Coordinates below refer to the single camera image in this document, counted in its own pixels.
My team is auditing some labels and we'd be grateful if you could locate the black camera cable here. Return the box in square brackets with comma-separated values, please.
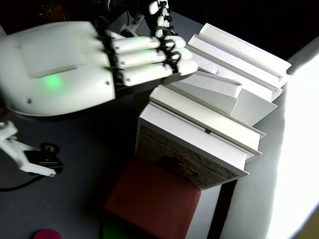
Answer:
[0, 171, 42, 192]

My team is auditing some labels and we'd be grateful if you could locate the white book with photo cover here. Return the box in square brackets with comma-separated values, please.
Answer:
[136, 103, 250, 191]

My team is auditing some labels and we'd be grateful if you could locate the red hardcover book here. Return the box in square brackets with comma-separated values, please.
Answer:
[103, 155, 202, 239]

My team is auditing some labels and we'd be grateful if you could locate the black edged white board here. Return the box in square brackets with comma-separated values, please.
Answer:
[189, 179, 238, 239]

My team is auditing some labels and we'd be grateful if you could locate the pink toy block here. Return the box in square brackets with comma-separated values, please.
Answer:
[33, 229, 62, 239]

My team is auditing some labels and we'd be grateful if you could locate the green toy block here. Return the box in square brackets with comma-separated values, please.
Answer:
[102, 220, 125, 239]

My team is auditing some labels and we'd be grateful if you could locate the white book marked 27-02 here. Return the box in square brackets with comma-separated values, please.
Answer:
[186, 44, 285, 126]

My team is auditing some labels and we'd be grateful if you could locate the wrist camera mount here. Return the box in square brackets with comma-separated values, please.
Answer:
[119, 12, 146, 38]
[0, 120, 64, 178]

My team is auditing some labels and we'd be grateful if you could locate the white decorative book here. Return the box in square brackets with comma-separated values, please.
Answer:
[186, 34, 286, 91]
[149, 84, 267, 160]
[199, 23, 293, 76]

